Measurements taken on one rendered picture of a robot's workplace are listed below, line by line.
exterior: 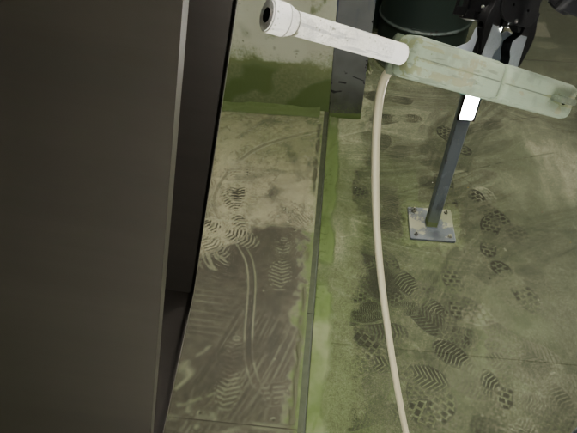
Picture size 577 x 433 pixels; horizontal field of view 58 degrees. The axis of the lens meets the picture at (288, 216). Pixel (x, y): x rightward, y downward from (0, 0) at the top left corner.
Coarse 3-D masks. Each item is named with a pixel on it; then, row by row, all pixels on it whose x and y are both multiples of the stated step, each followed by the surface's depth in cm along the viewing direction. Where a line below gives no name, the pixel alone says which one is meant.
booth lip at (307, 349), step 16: (320, 160) 265; (320, 176) 256; (320, 192) 248; (320, 208) 241; (304, 352) 189; (304, 368) 185; (304, 384) 180; (304, 400) 176; (304, 416) 173; (304, 432) 169
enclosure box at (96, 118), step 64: (0, 0) 32; (64, 0) 32; (128, 0) 32; (192, 0) 93; (0, 64) 36; (64, 64) 35; (128, 64) 35; (192, 64) 102; (0, 128) 40; (64, 128) 39; (128, 128) 39; (192, 128) 112; (0, 192) 44; (64, 192) 44; (128, 192) 44; (192, 192) 126; (0, 256) 51; (64, 256) 50; (128, 256) 50; (192, 256) 143; (0, 320) 59; (64, 320) 58; (128, 320) 58; (0, 384) 70; (64, 384) 69; (128, 384) 68
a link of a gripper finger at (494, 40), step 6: (474, 30) 71; (492, 30) 68; (498, 30) 68; (474, 36) 71; (492, 36) 68; (498, 36) 68; (468, 42) 71; (474, 42) 70; (486, 42) 68; (492, 42) 68; (498, 42) 69; (462, 48) 72; (468, 48) 71; (486, 48) 68; (492, 48) 69; (486, 54) 69; (492, 54) 69
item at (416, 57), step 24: (264, 24) 51; (288, 24) 50; (312, 24) 52; (336, 24) 53; (360, 48) 55; (384, 48) 57; (408, 48) 58; (432, 48) 58; (456, 48) 61; (408, 72) 59; (432, 72) 60; (456, 72) 61; (480, 72) 63; (504, 72) 65; (528, 72) 67; (480, 96) 65; (504, 96) 67; (528, 96) 68; (552, 96) 70
